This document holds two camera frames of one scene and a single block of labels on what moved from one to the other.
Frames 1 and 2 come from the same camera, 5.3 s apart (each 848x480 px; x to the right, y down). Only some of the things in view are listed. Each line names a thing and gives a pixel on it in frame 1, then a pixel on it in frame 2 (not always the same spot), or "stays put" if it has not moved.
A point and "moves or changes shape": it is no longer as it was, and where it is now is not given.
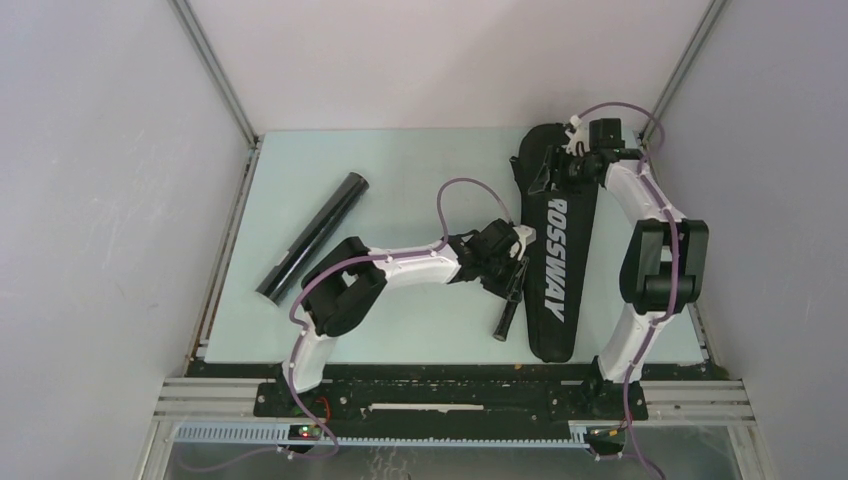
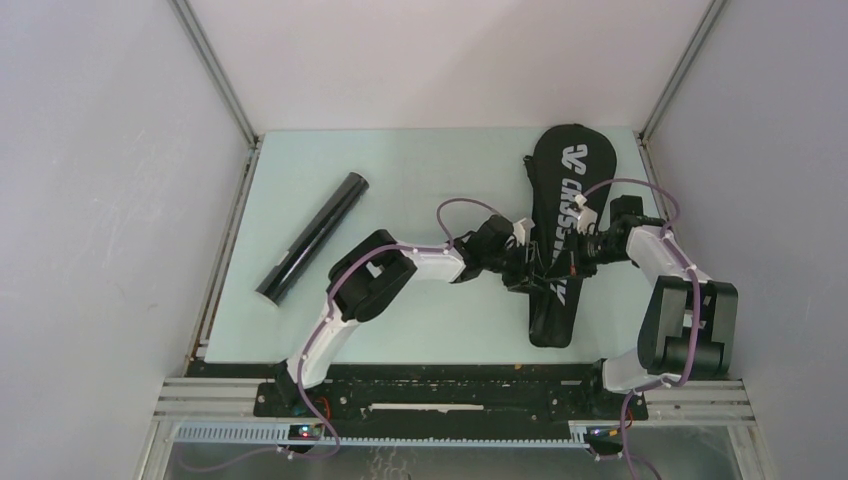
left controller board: x=304 y=432 stays put
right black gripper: x=556 y=158 -> x=570 y=264
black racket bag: x=564 y=222 moves or changes shape
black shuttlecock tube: x=353 y=189 stays put
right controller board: x=604 y=434 stays put
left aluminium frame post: x=189 y=19 stays put
